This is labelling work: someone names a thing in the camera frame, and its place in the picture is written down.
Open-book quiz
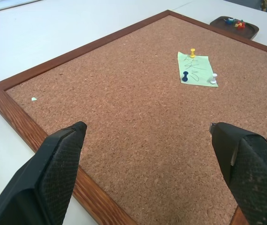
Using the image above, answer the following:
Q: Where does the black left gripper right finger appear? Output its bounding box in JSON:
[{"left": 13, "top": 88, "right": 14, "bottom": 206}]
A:
[{"left": 209, "top": 122, "right": 267, "bottom": 225}]

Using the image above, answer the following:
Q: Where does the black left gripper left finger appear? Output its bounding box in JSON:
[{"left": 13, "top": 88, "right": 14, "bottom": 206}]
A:
[{"left": 0, "top": 121, "right": 88, "bottom": 225}]

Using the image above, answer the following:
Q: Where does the wood-framed cork board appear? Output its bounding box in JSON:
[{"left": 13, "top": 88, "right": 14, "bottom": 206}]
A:
[{"left": 0, "top": 9, "right": 267, "bottom": 225}]

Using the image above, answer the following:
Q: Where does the green paper note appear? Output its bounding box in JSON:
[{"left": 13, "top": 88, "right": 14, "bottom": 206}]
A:
[{"left": 177, "top": 51, "right": 219, "bottom": 88}]

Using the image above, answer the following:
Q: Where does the dark brown wooden tray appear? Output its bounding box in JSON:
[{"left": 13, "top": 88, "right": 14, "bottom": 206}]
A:
[{"left": 209, "top": 15, "right": 260, "bottom": 40}]

